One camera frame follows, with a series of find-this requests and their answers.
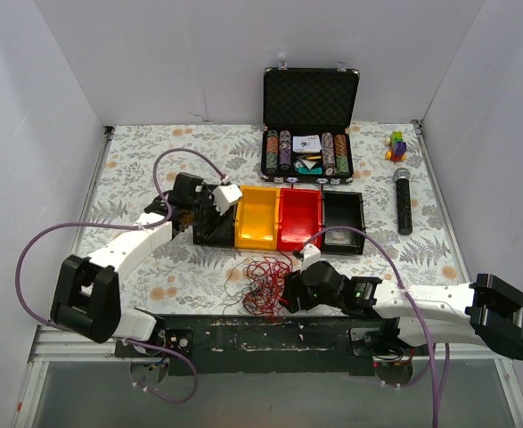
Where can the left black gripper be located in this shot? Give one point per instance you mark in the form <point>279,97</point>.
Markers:
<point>208,224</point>

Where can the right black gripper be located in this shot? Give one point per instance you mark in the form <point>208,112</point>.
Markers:
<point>294,292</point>

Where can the black bin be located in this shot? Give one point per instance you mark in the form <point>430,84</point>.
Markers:
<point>214,215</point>
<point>343,209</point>

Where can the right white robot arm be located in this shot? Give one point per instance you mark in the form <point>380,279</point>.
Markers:
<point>487,312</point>

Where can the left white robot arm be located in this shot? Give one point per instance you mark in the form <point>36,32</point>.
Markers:
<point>87,298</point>

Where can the yellow bin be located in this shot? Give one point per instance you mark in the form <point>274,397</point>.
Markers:
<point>257,218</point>

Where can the red bin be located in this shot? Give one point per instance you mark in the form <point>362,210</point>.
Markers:
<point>300,217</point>

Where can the playing card deck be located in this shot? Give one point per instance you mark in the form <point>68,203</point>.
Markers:
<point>306,144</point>

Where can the floral table mat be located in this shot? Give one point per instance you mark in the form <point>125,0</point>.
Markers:
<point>182,278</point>

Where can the black poker chip case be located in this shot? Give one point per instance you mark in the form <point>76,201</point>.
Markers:
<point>305,102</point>

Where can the black microphone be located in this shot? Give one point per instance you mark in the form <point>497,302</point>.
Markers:
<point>403,201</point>

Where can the colourful toy block car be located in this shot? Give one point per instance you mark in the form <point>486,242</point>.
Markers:
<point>397,147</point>

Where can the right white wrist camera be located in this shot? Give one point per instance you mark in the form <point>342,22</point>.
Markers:
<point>307,256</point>

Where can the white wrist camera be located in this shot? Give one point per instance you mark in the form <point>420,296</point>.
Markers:
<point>307,256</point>
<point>225,197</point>

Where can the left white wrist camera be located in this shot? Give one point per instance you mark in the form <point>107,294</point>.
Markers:
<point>225,197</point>

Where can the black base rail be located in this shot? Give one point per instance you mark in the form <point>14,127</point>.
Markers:
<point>255,345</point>

